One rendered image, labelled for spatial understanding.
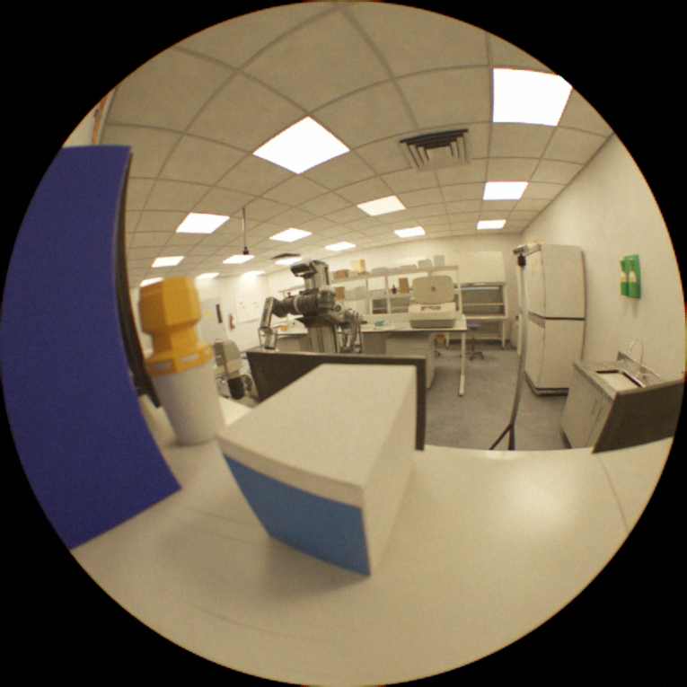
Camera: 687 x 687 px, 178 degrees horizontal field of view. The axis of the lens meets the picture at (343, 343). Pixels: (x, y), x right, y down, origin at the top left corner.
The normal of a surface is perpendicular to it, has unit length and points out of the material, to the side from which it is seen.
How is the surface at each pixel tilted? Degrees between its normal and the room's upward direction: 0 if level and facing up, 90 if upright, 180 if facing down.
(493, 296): 82
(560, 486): 0
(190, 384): 93
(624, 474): 0
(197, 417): 93
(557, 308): 90
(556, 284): 90
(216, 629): 0
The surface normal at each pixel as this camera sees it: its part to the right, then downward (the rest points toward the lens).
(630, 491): -0.12, -0.97
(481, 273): -0.51, 0.10
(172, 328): 0.61, 0.78
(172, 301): 0.87, 0.00
